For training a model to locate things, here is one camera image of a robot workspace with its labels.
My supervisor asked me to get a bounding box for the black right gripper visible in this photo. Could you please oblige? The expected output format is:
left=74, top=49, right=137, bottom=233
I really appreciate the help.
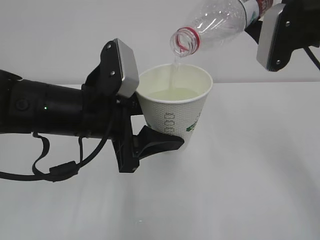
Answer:
left=244, top=0, right=320, bottom=49

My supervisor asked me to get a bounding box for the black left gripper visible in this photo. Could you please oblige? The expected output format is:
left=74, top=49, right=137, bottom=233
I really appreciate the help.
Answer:
left=110, top=93, right=185, bottom=173

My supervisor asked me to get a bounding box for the Nongfu Spring water bottle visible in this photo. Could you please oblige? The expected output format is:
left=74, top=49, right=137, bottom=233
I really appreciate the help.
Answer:
left=170, top=0, right=274, bottom=58

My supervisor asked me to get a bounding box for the white paper cup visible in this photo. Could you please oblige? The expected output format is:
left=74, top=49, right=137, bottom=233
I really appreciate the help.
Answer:
left=136, top=63, right=213, bottom=152

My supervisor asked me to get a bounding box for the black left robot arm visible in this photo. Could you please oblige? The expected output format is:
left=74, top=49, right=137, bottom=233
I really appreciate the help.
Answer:
left=0, top=71, right=184, bottom=173

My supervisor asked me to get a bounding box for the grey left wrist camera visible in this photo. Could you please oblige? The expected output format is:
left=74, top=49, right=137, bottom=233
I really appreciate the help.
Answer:
left=97, top=38, right=140, bottom=98

